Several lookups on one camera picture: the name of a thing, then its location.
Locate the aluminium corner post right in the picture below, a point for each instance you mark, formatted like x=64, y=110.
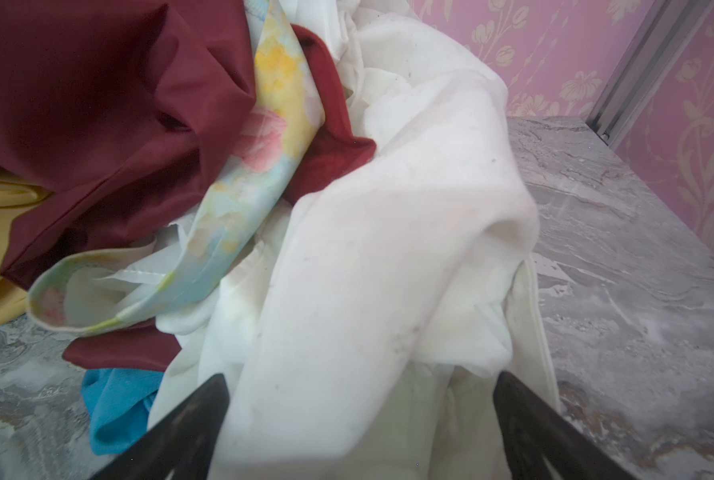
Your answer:
x=666, y=30

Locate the teal blue cloth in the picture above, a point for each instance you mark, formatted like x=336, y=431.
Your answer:
x=119, y=402

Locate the floral pastel cloth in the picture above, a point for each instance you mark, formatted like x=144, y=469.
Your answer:
x=109, y=289

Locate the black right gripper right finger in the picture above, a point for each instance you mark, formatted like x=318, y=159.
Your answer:
x=540, y=444

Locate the white cloth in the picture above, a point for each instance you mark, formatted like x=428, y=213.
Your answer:
x=362, y=334

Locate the maroon cloth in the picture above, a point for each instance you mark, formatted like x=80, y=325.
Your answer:
x=126, y=112

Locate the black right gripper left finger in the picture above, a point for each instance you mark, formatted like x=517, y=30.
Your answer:
x=180, y=446

